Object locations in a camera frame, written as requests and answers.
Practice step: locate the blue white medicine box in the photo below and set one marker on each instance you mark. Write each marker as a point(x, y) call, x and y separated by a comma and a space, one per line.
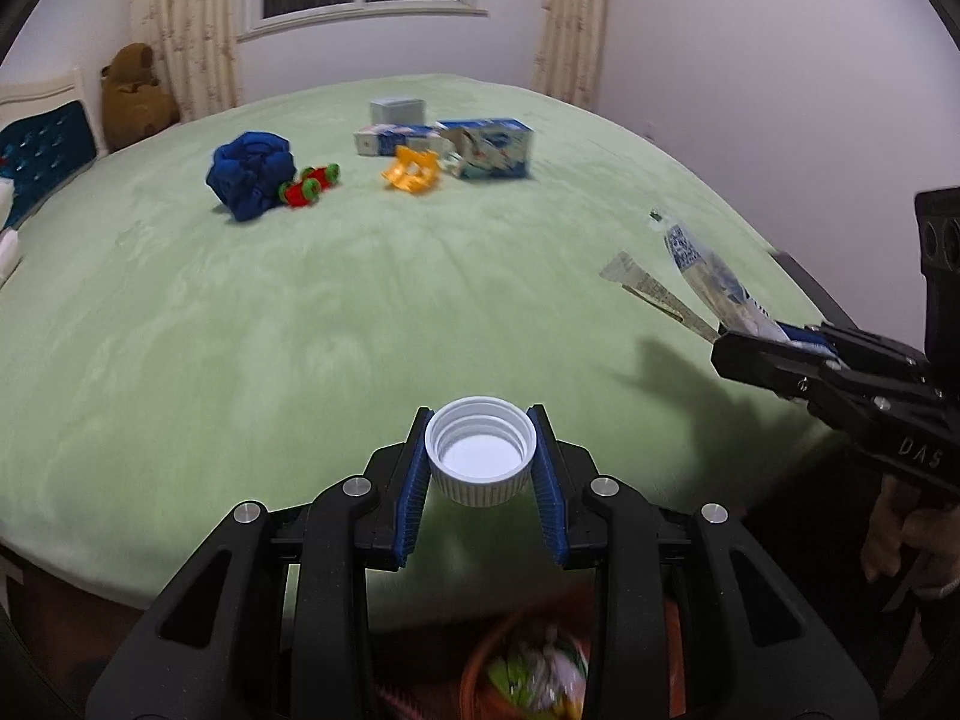
point(384, 139)

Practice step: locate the brown teddy bear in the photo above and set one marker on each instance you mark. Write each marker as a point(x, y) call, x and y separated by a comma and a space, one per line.
point(133, 104)

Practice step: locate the white floral pillow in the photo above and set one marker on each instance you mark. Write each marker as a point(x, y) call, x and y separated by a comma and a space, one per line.
point(4, 198)

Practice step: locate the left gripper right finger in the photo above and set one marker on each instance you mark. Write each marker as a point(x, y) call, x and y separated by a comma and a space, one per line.
point(692, 619)

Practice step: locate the floral curtain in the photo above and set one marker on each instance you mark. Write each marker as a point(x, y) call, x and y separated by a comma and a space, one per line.
point(195, 51)
point(567, 63)

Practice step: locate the right floral curtain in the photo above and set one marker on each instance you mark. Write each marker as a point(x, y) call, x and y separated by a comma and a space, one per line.
point(567, 63)

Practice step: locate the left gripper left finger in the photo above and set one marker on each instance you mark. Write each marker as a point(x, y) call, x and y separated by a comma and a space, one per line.
point(269, 616)

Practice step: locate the blue oreo box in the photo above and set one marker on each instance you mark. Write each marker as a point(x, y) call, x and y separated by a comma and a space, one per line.
point(485, 149)

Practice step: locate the orange plastic toy part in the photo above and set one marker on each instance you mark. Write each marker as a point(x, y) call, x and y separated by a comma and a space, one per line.
point(412, 171)

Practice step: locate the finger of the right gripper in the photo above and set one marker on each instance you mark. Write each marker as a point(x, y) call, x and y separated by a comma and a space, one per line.
point(854, 341)
point(803, 366)

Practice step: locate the green bed blanket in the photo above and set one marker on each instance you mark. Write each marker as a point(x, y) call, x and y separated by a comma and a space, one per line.
point(161, 363)

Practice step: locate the person's right hand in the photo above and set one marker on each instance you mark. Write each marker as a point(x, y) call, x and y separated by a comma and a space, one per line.
point(934, 533)

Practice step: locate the white lower pillow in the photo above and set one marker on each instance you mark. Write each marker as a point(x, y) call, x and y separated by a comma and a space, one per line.
point(10, 253)

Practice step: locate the left floral curtain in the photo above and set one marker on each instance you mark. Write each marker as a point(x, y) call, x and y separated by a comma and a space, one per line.
point(195, 51)

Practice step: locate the blue crumpled cloth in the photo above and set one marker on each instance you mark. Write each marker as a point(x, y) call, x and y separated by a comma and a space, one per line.
point(247, 174)

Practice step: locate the white bottle cap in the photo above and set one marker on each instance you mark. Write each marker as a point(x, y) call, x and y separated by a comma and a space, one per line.
point(480, 450)

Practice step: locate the white blue tufted headboard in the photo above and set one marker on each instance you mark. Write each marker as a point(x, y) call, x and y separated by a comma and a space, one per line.
point(48, 138)

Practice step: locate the small grey white box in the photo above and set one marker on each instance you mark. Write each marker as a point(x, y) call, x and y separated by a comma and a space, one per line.
point(398, 111)

